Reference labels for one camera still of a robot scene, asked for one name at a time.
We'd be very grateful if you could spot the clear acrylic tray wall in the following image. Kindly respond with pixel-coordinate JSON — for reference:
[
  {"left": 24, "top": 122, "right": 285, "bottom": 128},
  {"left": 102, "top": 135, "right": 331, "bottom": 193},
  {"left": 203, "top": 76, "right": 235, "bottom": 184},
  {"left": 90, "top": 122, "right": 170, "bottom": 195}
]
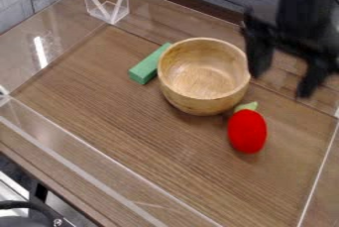
[{"left": 0, "top": 0, "right": 339, "bottom": 227}]

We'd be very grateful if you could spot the green rectangular block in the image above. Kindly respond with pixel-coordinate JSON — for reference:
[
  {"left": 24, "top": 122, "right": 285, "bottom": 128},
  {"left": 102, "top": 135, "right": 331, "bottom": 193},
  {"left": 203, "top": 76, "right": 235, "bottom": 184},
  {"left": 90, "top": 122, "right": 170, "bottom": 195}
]
[{"left": 129, "top": 43, "right": 171, "bottom": 85}]

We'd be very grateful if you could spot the black table leg bracket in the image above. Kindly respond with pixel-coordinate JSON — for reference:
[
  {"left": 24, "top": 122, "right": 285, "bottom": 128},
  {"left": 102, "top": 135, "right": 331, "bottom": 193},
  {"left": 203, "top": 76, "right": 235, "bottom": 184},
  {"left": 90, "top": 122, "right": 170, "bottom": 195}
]
[{"left": 30, "top": 181, "right": 78, "bottom": 227}]

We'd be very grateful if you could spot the wooden bowl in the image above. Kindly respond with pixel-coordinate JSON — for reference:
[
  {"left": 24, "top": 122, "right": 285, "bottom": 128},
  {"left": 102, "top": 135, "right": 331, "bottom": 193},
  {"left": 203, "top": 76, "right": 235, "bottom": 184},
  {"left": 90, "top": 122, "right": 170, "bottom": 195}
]
[{"left": 158, "top": 38, "right": 253, "bottom": 116}]

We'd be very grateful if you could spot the black cable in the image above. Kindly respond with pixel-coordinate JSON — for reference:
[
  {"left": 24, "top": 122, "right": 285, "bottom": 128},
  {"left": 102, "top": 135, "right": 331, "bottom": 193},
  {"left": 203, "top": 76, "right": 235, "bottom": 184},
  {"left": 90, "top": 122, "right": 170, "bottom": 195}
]
[{"left": 0, "top": 200, "right": 48, "bottom": 227}]

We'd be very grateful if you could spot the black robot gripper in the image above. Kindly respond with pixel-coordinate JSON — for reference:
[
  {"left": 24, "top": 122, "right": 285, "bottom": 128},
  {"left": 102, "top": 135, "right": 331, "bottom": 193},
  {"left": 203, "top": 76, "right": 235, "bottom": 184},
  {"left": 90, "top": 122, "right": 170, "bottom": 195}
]
[{"left": 242, "top": 0, "right": 339, "bottom": 98}]

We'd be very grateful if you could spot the red toy strawberry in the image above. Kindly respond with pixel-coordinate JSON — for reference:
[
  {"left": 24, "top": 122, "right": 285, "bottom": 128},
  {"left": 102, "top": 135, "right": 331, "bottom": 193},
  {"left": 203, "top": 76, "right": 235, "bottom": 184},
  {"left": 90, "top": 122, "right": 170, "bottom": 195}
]
[{"left": 227, "top": 101, "right": 267, "bottom": 154}]

